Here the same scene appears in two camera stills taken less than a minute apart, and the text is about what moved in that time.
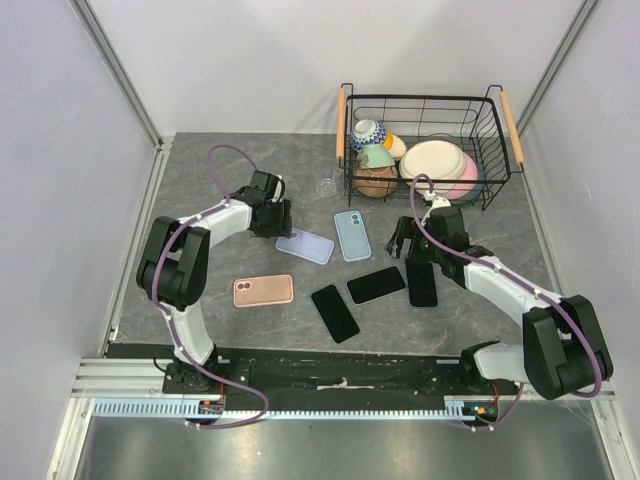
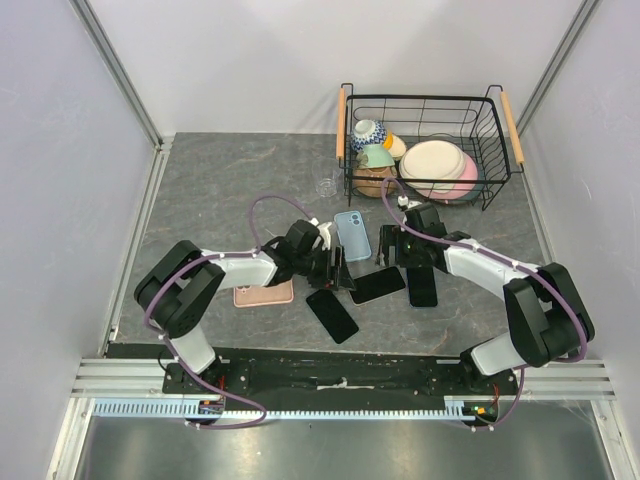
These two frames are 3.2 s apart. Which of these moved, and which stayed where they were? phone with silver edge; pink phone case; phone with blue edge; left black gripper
Moved: left black gripper
Stayed: pink phone case; phone with silver edge; phone with blue edge
